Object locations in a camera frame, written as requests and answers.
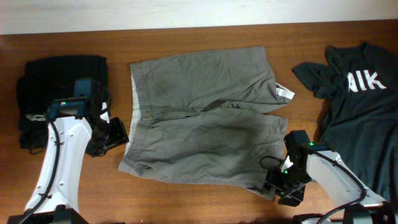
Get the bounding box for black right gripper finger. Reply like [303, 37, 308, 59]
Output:
[261, 177, 280, 195]
[277, 184, 305, 207]

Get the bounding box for grey cargo shorts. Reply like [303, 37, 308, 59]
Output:
[119, 46, 294, 200]

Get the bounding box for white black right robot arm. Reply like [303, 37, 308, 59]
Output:
[263, 130, 397, 223]

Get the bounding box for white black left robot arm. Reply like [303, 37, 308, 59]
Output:
[8, 78, 129, 224]

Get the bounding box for folded black garment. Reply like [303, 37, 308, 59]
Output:
[16, 55, 108, 150]

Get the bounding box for dark teal printed t-shirt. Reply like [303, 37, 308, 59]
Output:
[292, 42, 397, 203]

